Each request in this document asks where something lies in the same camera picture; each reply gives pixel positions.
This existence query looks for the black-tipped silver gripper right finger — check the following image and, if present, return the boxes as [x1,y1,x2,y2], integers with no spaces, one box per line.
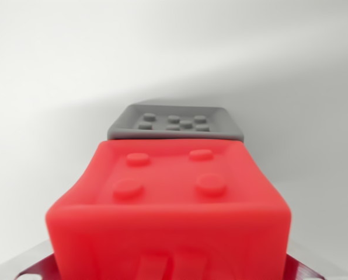
[284,252,333,280]

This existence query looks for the black-tipped silver gripper left finger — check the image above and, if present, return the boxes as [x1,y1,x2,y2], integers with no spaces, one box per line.
[15,239,61,280]

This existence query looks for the red studded cube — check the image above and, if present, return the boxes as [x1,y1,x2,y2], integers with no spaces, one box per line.
[44,139,292,280]

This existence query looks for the grey studded cube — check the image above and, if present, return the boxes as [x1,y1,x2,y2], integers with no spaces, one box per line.
[107,104,245,144]

